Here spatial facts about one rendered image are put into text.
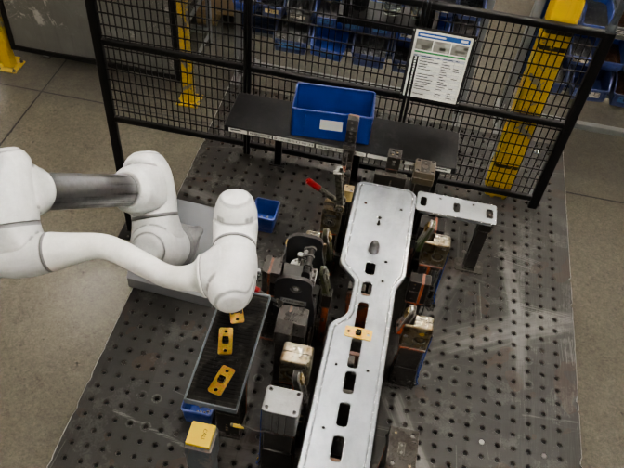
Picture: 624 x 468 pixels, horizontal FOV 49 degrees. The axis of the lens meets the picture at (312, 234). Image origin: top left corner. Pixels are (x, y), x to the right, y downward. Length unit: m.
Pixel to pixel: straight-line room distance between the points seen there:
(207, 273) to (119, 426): 0.91
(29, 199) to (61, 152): 2.42
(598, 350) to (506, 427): 1.31
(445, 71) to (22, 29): 2.88
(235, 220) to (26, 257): 0.53
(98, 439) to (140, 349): 0.33
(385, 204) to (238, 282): 1.09
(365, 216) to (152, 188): 0.74
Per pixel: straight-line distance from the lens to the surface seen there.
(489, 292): 2.72
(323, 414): 1.98
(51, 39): 4.68
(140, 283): 2.57
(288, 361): 1.96
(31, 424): 3.20
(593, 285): 3.90
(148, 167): 2.27
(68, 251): 1.77
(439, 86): 2.70
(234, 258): 1.53
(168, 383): 2.38
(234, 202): 1.59
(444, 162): 2.67
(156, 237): 2.24
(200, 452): 1.78
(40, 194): 1.86
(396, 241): 2.38
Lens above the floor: 2.76
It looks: 48 degrees down
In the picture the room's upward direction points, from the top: 6 degrees clockwise
